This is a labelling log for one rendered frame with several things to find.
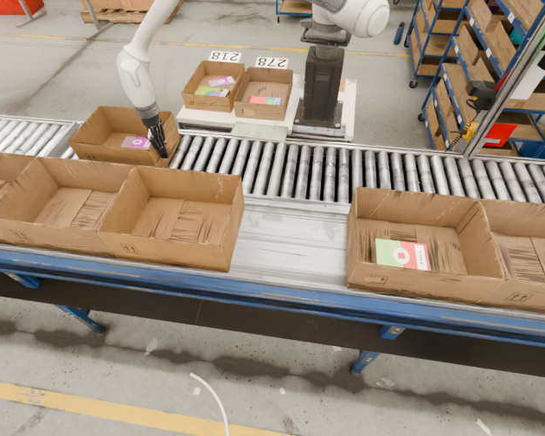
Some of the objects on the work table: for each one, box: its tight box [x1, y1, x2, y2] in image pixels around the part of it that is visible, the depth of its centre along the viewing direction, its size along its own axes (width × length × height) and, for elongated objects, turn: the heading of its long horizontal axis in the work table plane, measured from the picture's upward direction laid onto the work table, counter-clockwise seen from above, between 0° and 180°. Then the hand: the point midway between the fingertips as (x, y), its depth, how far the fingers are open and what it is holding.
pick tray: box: [182, 61, 246, 113], centre depth 190 cm, size 28×38×10 cm
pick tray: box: [234, 67, 293, 122], centre depth 184 cm, size 28×38×10 cm
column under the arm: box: [293, 46, 345, 129], centre depth 166 cm, size 26×26×33 cm
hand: (163, 151), depth 146 cm, fingers closed, pressing on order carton
